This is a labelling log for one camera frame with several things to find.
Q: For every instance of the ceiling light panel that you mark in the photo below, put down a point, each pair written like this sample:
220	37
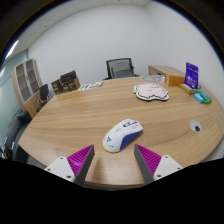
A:
12	49

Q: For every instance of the white and blue computer mouse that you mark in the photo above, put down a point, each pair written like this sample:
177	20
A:
120	136

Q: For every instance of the grey backpack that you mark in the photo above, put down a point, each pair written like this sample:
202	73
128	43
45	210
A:
122	70

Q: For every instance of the wooden shelf unit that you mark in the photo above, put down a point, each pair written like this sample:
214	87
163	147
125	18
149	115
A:
24	95

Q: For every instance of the purple standing card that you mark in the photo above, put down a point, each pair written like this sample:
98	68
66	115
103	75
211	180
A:
191	75

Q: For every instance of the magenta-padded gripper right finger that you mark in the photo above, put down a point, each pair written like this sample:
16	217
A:
168	165

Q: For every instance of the green packet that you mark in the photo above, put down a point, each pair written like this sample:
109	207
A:
204	96

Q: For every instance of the small light blue packet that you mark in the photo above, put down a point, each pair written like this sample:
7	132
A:
198	98

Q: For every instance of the black mesh office chair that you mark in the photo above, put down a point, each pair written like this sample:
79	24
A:
109	66

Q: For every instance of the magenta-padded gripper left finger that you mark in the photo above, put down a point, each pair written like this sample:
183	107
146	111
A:
59	166

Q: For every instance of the black sofa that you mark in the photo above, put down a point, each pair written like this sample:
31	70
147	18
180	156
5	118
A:
15	133

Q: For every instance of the small tan box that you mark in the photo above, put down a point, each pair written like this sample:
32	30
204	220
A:
185	88

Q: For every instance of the open cardboard box, dark contents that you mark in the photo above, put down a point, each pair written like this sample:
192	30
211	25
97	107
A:
66	85

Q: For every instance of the white and green leaflet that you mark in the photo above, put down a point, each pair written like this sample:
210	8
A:
90	85

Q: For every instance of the small black office chair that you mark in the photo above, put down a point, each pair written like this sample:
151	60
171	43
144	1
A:
43	91

